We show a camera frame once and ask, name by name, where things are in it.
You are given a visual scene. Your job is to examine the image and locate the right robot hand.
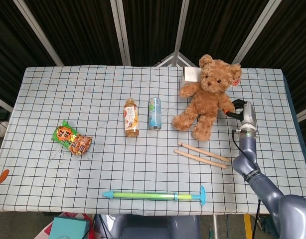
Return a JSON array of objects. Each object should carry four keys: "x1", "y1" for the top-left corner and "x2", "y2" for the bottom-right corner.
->
[{"x1": 224, "y1": 99, "x2": 257, "y2": 132}]

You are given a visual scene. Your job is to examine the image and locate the brown teddy bear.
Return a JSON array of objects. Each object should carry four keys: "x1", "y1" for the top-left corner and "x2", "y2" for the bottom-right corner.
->
[{"x1": 172, "y1": 54, "x2": 242, "y2": 141}]

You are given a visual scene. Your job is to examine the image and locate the wooden drumstick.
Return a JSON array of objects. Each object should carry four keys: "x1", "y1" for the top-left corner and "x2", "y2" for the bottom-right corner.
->
[
  {"x1": 173, "y1": 149, "x2": 227, "y2": 169},
  {"x1": 177, "y1": 142, "x2": 230, "y2": 163}
]

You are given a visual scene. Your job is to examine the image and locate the white cardboard box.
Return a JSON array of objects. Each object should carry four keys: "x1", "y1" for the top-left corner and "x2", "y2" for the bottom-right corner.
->
[{"x1": 179, "y1": 66, "x2": 201, "y2": 89}]

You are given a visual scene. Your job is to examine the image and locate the light blue drink can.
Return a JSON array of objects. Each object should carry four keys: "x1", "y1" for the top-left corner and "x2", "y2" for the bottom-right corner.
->
[{"x1": 148, "y1": 97, "x2": 162, "y2": 131}]

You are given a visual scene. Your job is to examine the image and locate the tea drink bottle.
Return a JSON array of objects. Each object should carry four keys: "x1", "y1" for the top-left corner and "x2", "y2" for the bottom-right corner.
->
[{"x1": 124, "y1": 98, "x2": 140, "y2": 138}]

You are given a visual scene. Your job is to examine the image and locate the green blue water pump toy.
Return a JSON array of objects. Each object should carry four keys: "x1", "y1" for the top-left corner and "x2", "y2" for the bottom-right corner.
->
[{"x1": 102, "y1": 185, "x2": 206, "y2": 206}]

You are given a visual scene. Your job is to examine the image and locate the checkered tablecloth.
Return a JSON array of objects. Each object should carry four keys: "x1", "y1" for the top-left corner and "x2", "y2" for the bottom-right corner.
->
[{"x1": 0, "y1": 64, "x2": 306, "y2": 215}]

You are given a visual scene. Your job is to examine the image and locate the grey blue chair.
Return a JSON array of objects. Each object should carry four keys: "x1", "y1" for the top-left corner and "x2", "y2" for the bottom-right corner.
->
[{"x1": 108, "y1": 214, "x2": 201, "y2": 239}]

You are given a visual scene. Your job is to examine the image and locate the green orange snack bag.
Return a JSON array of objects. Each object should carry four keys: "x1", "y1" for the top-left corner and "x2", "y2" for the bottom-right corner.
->
[{"x1": 52, "y1": 119, "x2": 93, "y2": 156}]

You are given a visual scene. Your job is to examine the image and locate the teal box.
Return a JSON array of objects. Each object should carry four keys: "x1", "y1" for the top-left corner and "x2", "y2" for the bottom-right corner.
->
[{"x1": 48, "y1": 216, "x2": 91, "y2": 239}]

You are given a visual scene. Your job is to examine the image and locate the white folding screen frame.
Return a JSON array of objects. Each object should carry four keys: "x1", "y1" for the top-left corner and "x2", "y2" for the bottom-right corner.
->
[{"x1": 0, "y1": 0, "x2": 306, "y2": 120}]

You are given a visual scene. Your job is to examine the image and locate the orange handled clamp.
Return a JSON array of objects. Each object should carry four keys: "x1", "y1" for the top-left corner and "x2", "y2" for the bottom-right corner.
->
[{"x1": 0, "y1": 169, "x2": 10, "y2": 187}]

